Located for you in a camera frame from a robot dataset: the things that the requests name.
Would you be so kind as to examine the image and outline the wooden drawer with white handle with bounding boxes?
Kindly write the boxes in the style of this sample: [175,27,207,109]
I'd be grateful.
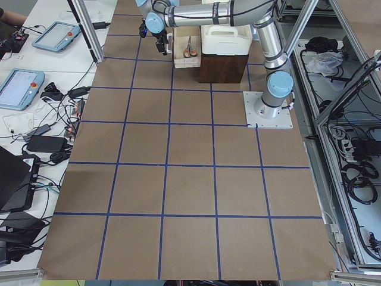
[166,26,201,69]

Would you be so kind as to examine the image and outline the white plastic tray bin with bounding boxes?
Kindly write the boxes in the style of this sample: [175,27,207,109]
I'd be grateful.
[201,24,252,55]

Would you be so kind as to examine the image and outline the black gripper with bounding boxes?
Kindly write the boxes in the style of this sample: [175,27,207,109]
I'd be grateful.
[139,12,168,55]

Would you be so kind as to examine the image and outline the aluminium frame post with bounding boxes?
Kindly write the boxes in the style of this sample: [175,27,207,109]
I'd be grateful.
[67,0,104,64]

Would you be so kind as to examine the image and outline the dark brown wooden cabinet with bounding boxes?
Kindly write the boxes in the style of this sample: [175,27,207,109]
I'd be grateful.
[199,54,249,83]

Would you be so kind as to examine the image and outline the black power brick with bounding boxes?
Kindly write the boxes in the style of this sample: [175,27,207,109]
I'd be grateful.
[26,136,68,153]

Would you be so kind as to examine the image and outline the white crumpled cloth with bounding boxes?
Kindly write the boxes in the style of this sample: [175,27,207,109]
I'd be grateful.
[306,52,343,76]

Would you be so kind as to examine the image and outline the grey orange scissors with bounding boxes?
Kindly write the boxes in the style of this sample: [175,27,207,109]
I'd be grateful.
[183,36,198,58]

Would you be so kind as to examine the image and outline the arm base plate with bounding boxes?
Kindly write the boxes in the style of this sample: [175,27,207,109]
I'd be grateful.
[243,91,293,129]

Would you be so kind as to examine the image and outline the blue teach pendant far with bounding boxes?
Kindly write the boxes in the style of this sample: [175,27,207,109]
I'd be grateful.
[32,21,81,52]

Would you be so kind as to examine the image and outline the blue teach pendant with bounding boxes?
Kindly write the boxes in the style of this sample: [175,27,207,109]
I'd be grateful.
[32,21,81,52]
[1,69,45,111]

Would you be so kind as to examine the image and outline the blue teach pendant near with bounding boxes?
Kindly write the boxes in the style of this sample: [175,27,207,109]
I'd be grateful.
[1,69,45,111]

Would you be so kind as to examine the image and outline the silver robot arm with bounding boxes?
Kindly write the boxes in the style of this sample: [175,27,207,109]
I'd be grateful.
[136,1,293,119]

